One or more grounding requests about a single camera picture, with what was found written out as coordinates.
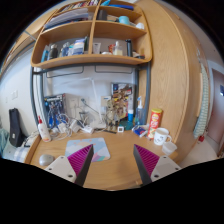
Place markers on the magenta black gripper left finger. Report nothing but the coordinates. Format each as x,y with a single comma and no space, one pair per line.
73,168

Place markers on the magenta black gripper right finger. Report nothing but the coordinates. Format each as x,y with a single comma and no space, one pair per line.
151,167

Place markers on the grey computer mouse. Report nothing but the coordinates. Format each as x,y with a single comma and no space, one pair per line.
46,159

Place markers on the clear plastic cup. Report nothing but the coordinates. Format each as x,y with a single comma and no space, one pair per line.
168,148

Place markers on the white ceramic mug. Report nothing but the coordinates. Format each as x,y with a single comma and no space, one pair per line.
161,136

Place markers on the blue snack packet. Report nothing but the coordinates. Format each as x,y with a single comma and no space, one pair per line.
138,130

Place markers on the white power strip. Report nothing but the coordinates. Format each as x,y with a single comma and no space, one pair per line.
87,129

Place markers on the white lotion pump bottle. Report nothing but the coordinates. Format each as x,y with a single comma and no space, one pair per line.
43,131

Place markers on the small white cube clock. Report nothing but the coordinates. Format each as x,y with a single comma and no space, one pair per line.
120,129

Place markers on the white desk lamp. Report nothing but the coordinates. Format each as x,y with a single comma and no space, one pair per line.
82,100

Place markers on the red chips canister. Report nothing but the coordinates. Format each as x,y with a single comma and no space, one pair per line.
154,122

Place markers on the blue spray bottle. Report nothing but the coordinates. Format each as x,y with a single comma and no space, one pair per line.
139,116

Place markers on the robot model kit box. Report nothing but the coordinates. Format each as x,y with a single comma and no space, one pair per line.
55,105

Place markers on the black bag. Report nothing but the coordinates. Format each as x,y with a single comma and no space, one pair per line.
16,135

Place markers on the anime figure box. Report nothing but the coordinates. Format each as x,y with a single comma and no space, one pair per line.
120,94

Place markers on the tall wooden wardrobe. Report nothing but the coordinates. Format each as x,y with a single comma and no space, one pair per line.
176,83

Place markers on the black bottle on shelf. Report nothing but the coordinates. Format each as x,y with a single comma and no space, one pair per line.
129,47

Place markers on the teal cup on shelf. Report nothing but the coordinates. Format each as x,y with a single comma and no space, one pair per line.
124,20

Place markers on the wooden wall shelf unit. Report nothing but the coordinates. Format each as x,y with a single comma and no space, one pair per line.
93,29

